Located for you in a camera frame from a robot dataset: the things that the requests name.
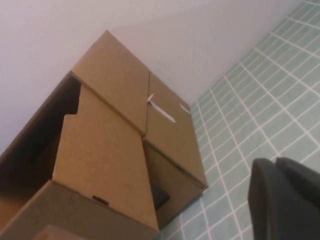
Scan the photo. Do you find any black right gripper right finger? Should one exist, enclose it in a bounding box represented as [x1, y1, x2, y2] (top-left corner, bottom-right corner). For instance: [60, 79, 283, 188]
[275, 156, 320, 240]

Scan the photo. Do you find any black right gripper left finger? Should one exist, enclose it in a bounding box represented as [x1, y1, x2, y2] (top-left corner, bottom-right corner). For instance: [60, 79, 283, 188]
[246, 157, 305, 240]

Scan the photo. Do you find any cardboard drawer with window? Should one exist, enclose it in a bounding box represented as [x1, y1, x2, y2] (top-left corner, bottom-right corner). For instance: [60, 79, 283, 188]
[142, 71, 210, 196]
[0, 71, 161, 240]
[142, 136, 202, 231]

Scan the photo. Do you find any brown cardboard shoe box shell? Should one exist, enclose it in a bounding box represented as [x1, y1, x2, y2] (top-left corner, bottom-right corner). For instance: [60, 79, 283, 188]
[70, 29, 151, 137]

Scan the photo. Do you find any green white grid tablecloth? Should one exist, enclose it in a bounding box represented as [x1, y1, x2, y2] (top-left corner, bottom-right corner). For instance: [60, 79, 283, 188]
[156, 0, 320, 240]

